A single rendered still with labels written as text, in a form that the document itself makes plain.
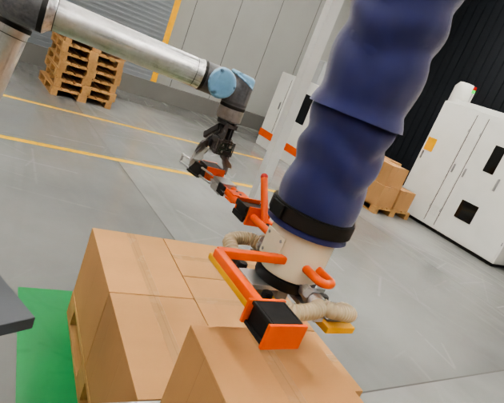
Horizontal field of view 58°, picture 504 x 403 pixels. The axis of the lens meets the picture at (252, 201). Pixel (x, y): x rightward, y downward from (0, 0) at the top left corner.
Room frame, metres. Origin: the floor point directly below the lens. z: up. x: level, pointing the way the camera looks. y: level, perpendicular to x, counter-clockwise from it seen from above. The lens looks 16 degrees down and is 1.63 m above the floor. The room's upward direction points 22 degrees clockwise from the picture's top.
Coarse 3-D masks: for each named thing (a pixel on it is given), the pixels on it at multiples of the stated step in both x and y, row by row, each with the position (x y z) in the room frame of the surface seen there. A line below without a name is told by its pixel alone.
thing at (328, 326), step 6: (324, 294) 1.14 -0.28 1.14; (324, 318) 1.07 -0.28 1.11; (318, 324) 1.06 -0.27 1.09; (324, 324) 1.04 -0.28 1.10; (330, 324) 1.05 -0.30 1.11; (336, 324) 1.07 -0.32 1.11; (342, 324) 1.08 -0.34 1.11; (348, 324) 1.09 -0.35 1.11; (324, 330) 1.04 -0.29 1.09; (330, 330) 1.04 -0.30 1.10; (336, 330) 1.05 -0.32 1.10; (342, 330) 1.06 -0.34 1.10; (348, 330) 1.07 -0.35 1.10
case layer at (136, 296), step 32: (96, 256) 2.01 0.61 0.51; (128, 256) 2.06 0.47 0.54; (160, 256) 2.19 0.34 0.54; (192, 256) 2.34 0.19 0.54; (96, 288) 1.87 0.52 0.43; (128, 288) 1.79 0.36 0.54; (160, 288) 1.89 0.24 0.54; (192, 288) 2.00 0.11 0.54; (224, 288) 2.12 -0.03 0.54; (96, 320) 1.74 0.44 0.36; (128, 320) 1.57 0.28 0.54; (160, 320) 1.65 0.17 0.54; (192, 320) 1.74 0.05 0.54; (224, 320) 1.84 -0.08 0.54; (96, 352) 1.63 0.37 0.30; (128, 352) 1.39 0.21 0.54; (160, 352) 1.46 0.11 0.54; (96, 384) 1.53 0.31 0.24; (128, 384) 1.28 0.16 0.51; (160, 384) 1.30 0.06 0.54; (352, 384) 1.74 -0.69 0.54
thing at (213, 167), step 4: (204, 160) 1.65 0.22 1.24; (204, 164) 1.61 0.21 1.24; (208, 164) 1.62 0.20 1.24; (212, 164) 1.64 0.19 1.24; (216, 164) 1.67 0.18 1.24; (208, 168) 1.58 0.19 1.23; (212, 168) 1.59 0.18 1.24; (216, 168) 1.61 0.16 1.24; (220, 168) 1.63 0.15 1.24; (204, 172) 1.59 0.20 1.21; (212, 172) 1.59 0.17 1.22; (216, 172) 1.60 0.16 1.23; (220, 172) 1.61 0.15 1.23; (224, 172) 1.62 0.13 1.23; (204, 176) 1.58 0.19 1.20; (208, 180) 1.59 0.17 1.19
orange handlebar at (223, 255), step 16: (208, 176) 1.56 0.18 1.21; (240, 192) 1.46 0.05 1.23; (256, 224) 1.26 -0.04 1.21; (272, 224) 1.28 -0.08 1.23; (224, 256) 0.92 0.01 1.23; (240, 256) 0.98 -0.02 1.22; (256, 256) 1.01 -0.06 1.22; (272, 256) 1.04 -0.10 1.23; (240, 272) 0.88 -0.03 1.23; (304, 272) 1.05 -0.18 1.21; (320, 272) 1.07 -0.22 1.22; (240, 288) 0.83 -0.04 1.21
